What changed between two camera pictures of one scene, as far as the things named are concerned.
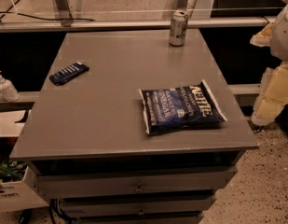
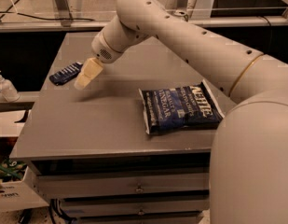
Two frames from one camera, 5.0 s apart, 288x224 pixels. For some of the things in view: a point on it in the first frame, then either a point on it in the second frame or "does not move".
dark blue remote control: [68, 73] does not move
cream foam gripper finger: [263, 37] → [82, 80]
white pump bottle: [6, 88] does not move
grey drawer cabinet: [85, 138] does not move
